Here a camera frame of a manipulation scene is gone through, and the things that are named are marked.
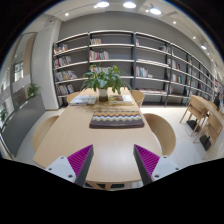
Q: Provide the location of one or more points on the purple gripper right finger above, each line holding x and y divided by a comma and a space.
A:
152, 167

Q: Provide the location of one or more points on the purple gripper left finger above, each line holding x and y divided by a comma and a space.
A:
73, 168

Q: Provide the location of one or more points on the zigzag patterned towel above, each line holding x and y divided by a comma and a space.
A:
116, 119

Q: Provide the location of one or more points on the wooden chair near right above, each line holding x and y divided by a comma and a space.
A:
163, 131

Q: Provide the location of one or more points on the wooden chair near left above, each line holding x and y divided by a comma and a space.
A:
41, 131

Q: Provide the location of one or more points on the stack of magazines left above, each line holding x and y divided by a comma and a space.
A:
83, 100

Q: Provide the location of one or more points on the grey counter left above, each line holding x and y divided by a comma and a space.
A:
19, 124

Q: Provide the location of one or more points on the wooden chair far left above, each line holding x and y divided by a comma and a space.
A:
71, 96

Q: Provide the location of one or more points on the wooden chair far right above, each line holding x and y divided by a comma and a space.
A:
138, 97

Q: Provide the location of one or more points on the stack of books right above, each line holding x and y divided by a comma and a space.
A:
120, 100

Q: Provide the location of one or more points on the wooden chair at side table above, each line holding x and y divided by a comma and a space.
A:
198, 112

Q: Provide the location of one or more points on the wooden side table right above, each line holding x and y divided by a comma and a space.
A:
207, 144

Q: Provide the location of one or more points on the small plant on left counter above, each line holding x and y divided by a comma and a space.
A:
32, 90

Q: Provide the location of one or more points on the green potted plant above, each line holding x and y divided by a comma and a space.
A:
100, 81

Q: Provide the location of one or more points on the large grey bookshelf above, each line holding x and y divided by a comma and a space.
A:
166, 73

